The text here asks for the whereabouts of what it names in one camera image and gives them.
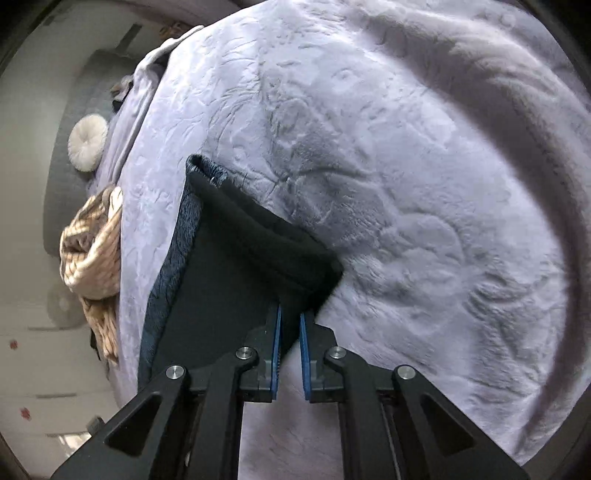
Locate white cabinet with red flowers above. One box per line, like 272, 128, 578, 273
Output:
0, 305, 109, 462

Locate beige chunky knitted throw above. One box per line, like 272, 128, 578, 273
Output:
59, 185, 124, 366

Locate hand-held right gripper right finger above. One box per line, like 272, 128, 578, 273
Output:
299, 311, 532, 480

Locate pale lilac pillow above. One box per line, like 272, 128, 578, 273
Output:
95, 25, 206, 192

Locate round white cushion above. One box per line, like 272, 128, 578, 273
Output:
68, 115, 109, 172

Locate grey upholstered headboard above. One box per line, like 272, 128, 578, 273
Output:
44, 48, 139, 259

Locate grey embossed plush blanket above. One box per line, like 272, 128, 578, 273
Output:
92, 0, 587, 480

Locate dark pants with blue lining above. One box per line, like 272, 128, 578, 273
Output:
137, 154, 345, 393

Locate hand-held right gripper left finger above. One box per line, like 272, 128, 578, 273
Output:
50, 304, 283, 480

